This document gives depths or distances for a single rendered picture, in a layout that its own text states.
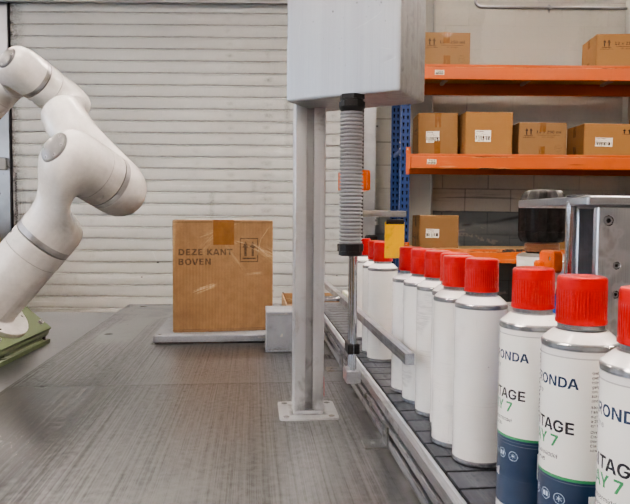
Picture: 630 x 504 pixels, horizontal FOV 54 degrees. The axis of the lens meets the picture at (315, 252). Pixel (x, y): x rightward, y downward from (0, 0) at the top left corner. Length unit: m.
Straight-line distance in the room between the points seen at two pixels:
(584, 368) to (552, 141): 4.63
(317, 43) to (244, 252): 0.75
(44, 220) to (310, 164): 0.62
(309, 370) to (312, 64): 0.44
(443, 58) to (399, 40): 4.08
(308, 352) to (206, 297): 0.61
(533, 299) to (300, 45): 0.52
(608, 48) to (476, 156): 1.27
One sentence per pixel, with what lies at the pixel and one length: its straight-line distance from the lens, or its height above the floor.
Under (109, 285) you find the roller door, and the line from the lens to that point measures 5.62.
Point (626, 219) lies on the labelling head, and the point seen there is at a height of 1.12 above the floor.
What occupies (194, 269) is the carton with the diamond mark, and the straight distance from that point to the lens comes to 1.51.
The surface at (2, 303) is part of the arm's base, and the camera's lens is 1.40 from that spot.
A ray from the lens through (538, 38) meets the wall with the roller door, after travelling 5.98.
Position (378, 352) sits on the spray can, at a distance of 1.07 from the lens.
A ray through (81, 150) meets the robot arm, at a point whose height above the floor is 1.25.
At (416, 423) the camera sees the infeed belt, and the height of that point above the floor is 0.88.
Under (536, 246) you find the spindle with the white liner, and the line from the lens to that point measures 1.14.
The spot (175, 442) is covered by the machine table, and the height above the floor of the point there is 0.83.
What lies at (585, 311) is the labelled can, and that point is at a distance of 0.46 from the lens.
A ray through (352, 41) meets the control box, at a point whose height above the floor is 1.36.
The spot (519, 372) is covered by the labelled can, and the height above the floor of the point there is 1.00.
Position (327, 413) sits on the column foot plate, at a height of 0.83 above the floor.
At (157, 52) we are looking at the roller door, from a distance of 5.64.
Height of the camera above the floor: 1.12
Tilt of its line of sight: 3 degrees down
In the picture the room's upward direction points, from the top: straight up
